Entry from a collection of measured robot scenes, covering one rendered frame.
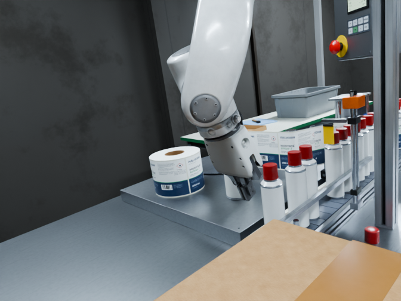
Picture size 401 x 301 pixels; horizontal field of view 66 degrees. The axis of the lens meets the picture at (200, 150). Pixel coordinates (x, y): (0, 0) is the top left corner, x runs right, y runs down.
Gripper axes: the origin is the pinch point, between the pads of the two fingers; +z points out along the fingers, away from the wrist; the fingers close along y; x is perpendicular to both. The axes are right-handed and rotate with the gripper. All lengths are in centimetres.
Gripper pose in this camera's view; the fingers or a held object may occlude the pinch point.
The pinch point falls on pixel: (246, 189)
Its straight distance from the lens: 67.6
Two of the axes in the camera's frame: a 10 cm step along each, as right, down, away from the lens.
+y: -6.8, -0.8, 7.3
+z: 3.8, 8.1, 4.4
